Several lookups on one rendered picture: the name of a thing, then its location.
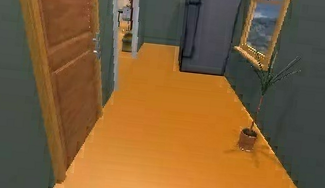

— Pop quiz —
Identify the grey fridge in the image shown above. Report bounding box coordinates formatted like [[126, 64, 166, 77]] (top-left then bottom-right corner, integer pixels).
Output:
[[177, 0, 245, 79]]

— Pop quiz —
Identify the potted house plant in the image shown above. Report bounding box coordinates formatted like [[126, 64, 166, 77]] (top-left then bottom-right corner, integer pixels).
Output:
[[236, 49, 303, 157]]

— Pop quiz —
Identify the brown wooden room door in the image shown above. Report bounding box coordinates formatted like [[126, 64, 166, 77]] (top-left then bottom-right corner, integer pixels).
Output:
[[0, 0, 116, 188]]

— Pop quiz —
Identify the wooden framed window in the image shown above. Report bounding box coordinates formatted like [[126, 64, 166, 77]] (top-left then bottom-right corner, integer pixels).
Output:
[[232, 0, 293, 74]]

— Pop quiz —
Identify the silver door handle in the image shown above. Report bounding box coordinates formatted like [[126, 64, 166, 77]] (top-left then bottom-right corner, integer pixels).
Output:
[[90, 31, 105, 60]]

